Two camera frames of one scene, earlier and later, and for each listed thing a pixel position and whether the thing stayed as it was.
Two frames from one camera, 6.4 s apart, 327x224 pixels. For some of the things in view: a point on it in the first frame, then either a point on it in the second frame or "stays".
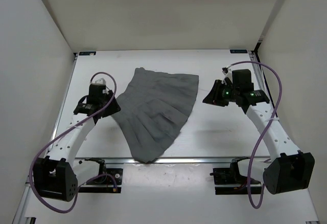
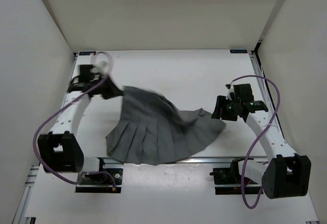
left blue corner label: x=87 y=53 stays
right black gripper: x=213 y=97 -> x=220 y=102
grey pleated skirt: x=154 y=108 -> x=150 y=130
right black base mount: x=228 y=180 stays
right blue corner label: x=238 y=51 stays
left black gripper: x=115 y=107 -> x=114 y=92
